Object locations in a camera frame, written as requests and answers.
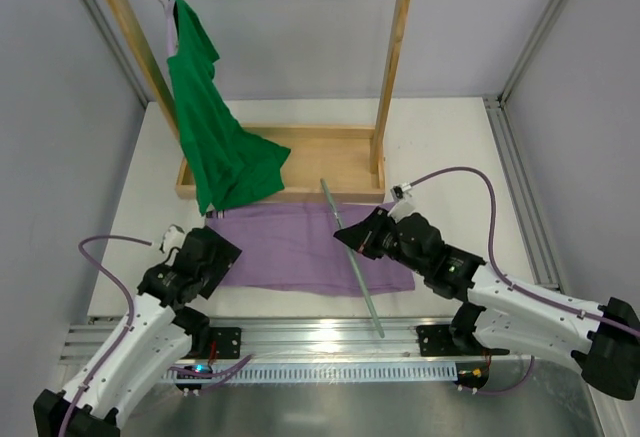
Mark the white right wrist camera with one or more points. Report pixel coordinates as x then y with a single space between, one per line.
403 202

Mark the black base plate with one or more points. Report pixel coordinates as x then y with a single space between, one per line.
220 343
438 340

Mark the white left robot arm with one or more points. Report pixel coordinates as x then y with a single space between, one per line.
100 398

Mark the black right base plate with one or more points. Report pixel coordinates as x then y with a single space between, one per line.
438 340

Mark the pale green clothes hanger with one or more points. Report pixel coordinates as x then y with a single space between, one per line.
354 263

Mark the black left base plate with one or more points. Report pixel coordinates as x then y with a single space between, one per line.
220 343

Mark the aluminium mounting rail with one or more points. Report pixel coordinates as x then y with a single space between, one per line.
327 339

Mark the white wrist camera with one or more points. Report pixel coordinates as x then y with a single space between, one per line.
403 202
173 238

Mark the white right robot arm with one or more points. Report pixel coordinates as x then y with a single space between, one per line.
612 364

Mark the green t-shirt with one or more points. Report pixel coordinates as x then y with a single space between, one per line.
231 166

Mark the left controller board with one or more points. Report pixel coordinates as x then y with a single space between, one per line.
192 372

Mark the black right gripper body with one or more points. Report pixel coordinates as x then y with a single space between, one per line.
378 233

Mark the right controller board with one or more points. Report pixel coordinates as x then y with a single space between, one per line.
472 377

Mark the wooden clothes rack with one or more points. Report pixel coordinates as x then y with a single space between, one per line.
350 158

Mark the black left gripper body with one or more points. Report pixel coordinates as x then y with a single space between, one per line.
217 261

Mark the purple trousers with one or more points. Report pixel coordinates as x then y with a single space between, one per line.
287 247

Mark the purple clothes hanger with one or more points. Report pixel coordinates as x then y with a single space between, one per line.
171 27

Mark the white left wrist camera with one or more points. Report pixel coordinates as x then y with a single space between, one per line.
173 238

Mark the slotted grey cable duct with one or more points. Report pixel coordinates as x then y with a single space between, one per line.
347 372

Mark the controller board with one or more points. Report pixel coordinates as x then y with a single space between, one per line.
472 377
192 372

